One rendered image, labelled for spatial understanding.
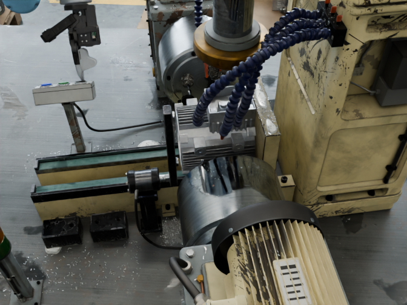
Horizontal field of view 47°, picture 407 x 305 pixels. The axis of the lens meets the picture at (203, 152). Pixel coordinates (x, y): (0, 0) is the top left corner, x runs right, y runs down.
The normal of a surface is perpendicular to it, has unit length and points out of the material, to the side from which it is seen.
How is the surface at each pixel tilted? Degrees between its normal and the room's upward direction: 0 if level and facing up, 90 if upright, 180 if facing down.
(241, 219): 29
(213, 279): 0
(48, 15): 0
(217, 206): 21
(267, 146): 90
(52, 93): 59
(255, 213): 16
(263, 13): 0
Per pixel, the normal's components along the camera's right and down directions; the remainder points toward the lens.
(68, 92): 0.11, 0.27
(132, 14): -0.01, -0.68
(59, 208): 0.14, 0.73
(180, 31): -0.42, -0.58
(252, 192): 0.22, -0.69
